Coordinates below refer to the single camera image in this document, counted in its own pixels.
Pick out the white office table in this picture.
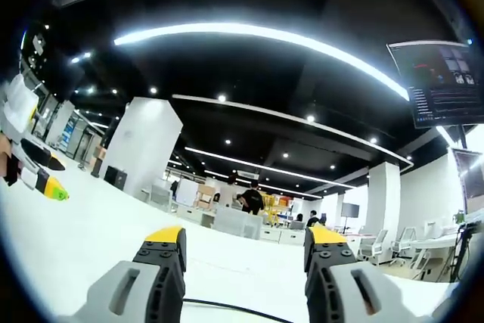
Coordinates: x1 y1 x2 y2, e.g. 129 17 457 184
407 231 470 282

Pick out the wide white pillar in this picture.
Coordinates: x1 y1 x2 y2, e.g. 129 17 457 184
104 96 185 198

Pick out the black data cable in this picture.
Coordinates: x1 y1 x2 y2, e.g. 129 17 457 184
182 298 290 323

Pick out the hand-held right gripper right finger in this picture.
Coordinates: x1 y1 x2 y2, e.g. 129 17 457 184
303 223 433 323

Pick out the long curved ceiling light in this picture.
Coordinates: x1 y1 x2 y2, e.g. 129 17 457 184
113 21 411 102

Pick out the narrow white pillar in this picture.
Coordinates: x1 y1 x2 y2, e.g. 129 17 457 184
367 161 402 239

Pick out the person's left hand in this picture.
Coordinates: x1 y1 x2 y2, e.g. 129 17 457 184
0 134 20 188

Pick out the yellow rack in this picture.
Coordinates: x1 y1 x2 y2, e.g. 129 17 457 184
263 193 293 226

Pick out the black tripod stand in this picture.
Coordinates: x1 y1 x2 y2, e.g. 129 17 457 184
445 222 478 283

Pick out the framed wall screen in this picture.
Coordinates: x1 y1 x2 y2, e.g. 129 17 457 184
451 147 484 211

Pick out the black screen on stand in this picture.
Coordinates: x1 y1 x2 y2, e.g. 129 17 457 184
340 203 361 230

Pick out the white office chair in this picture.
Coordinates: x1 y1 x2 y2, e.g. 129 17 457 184
357 228 390 266
390 226 417 262

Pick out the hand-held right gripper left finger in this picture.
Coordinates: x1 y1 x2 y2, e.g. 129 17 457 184
56 225 187 323

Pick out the black cabinet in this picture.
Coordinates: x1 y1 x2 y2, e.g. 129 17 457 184
103 166 128 190

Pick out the grey desk partition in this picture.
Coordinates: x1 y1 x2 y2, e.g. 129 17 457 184
214 206 263 241

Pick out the hanging dark computer monitor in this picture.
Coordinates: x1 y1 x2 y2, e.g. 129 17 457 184
386 38 484 129

